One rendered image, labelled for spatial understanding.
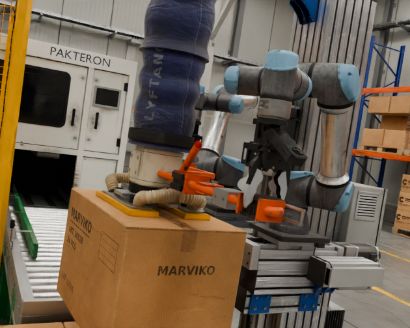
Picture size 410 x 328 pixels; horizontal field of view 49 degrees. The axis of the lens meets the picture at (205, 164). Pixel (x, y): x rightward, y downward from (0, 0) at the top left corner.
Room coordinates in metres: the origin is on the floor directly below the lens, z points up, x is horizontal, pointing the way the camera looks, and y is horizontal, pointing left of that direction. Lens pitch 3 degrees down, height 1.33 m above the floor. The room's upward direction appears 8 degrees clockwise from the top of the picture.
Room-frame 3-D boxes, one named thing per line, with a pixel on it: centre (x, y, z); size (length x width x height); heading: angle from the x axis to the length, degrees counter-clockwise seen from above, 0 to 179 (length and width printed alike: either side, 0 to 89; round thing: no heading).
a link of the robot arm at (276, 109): (1.04, -0.14, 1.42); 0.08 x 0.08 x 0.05
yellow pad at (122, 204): (1.49, 0.25, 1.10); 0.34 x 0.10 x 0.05; 31
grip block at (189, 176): (1.33, 0.03, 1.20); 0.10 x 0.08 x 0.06; 121
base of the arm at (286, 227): (1.70, -0.35, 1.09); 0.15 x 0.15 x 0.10
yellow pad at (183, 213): (1.59, 0.08, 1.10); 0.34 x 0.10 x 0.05; 31
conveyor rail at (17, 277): (2.77, 1.14, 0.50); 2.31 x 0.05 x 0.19; 27
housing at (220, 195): (1.14, -0.08, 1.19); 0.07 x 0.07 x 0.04; 31
